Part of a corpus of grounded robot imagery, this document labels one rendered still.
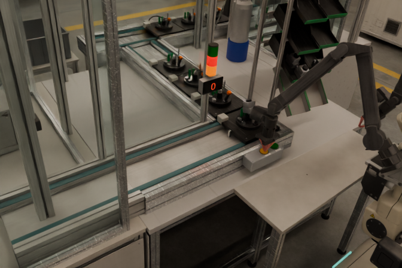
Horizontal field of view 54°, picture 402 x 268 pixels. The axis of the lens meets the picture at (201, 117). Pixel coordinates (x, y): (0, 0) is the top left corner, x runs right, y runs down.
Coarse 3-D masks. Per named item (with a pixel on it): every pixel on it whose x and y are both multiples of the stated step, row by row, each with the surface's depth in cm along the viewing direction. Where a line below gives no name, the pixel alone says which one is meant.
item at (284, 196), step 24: (336, 144) 217; (360, 144) 219; (288, 168) 198; (312, 168) 199; (336, 168) 201; (360, 168) 202; (240, 192) 182; (264, 192) 183; (288, 192) 184; (312, 192) 185; (336, 192) 186; (264, 216) 172; (288, 216) 172
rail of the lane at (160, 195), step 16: (288, 128) 210; (256, 144) 196; (288, 144) 211; (224, 160) 185; (240, 160) 191; (176, 176) 174; (192, 176) 174; (208, 176) 181; (224, 176) 189; (144, 192) 165; (160, 192) 166; (176, 192) 173; (192, 192) 180; (144, 208) 168
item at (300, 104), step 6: (282, 72) 218; (282, 78) 217; (282, 84) 211; (288, 84) 218; (282, 90) 212; (300, 96) 219; (294, 102) 217; (300, 102) 218; (306, 102) 216; (288, 108) 210; (294, 108) 216; (300, 108) 217; (306, 108) 217; (288, 114) 212; (294, 114) 215
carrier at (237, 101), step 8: (224, 80) 225; (224, 88) 228; (216, 96) 226; (224, 96) 226; (232, 96) 231; (208, 104) 222; (216, 104) 220; (224, 104) 220; (232, 104) 224; (240, 104) 224; (208, 112) 217; (216, 112) 216; (224, 112) 216
